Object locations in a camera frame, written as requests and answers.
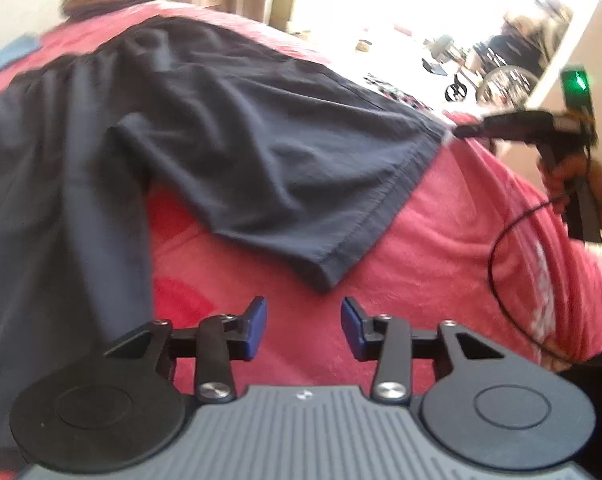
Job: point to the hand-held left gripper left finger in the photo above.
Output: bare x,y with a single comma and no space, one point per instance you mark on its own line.
257,327

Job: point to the folded light blue shirt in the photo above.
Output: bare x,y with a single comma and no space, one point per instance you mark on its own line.
6,60

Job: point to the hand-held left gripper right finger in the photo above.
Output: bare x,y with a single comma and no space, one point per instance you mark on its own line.
352,327

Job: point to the person's right hand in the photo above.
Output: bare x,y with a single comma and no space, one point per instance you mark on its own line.
563,175

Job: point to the red floral blanket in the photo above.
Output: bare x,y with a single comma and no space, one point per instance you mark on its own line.
431,260

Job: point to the folded blue jeans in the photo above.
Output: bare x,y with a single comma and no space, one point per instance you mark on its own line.
106,7

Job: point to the black wheelchair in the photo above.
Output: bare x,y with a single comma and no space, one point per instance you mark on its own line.
516,55

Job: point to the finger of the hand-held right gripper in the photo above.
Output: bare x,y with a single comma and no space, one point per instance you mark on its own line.
478,127

